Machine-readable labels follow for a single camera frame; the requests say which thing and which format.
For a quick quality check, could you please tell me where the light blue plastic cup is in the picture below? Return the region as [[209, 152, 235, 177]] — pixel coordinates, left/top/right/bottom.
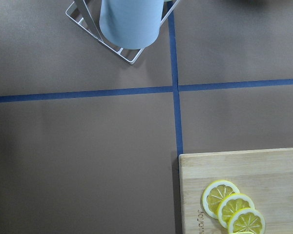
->
[[99, 0, 164, 50]]

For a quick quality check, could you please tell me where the white wire cup rack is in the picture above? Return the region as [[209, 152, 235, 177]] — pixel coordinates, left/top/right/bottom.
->
[[66, 0, 179, 65]]

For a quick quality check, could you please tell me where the lemon slice near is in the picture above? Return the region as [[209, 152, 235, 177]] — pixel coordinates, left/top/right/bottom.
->
[[227, 208, 266, 234]]

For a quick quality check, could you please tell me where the lemon slice far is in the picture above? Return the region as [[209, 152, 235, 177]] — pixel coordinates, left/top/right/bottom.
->
[[201, 180, 240, 219]]

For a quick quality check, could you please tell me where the lemon slice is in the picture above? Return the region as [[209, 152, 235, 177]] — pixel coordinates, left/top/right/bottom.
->
[[201, 180, 240, 219], [216, 193, 255, 228], [227, 208, 266, 234]]

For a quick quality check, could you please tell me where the wooden cutting board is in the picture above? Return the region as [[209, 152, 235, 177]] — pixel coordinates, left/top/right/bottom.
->
[[179, 148, 293, 234]]

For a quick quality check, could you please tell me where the lemon slice middle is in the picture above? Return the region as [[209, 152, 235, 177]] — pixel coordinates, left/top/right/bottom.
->
[[216, 193, 255, 228]]

